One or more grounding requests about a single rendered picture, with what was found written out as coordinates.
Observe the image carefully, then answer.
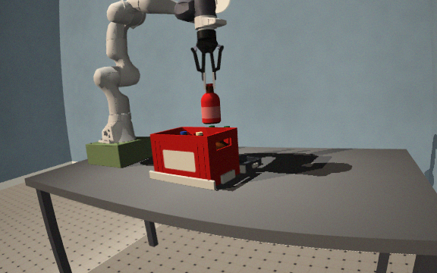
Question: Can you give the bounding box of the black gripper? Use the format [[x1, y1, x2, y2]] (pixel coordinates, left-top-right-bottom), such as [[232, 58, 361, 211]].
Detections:
[[190, 30, 224, 89]]

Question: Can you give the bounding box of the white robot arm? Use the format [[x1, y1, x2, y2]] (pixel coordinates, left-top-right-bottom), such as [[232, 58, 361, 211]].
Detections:
[[93, 0, 227, 143]]

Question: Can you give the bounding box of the red bottle with pink label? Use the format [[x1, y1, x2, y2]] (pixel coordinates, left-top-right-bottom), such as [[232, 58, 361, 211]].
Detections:
[[201, 83, 221, 124]]

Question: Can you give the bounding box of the red crate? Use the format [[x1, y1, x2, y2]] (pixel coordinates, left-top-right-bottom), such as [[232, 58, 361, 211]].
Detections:
[[152, 127, 240, 186]]

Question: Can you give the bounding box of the brown bottle with red cap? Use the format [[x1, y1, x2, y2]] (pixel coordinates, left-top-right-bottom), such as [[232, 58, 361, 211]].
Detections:
[[216, 140, 228, 150]]

